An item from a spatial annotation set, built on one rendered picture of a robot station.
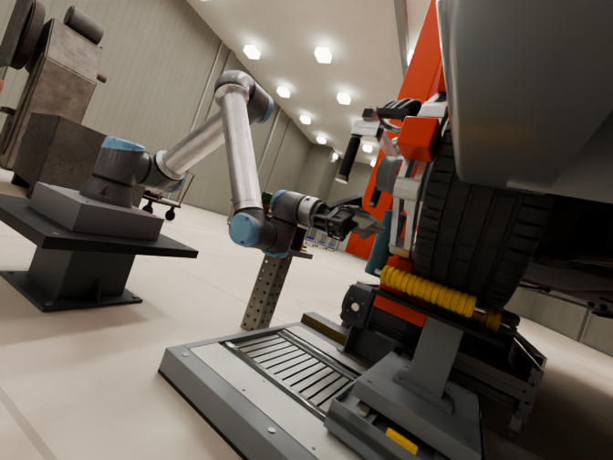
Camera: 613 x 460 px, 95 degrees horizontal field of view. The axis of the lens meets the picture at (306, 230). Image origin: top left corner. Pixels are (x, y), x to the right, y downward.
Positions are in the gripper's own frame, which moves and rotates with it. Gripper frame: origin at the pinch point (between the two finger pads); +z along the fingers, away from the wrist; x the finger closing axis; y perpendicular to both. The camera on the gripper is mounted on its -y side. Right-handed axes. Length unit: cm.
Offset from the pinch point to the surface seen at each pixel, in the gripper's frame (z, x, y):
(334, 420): 6, -34, 39
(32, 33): -543, 77, -97
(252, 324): -56, -66, 18
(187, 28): -997, 70, -657
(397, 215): 3.0, 2.8, -3.1
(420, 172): 6.8, 14.8, -6.5
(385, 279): 3.9, -14.7, 4.9
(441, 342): 22.1, -29.5, 6.6
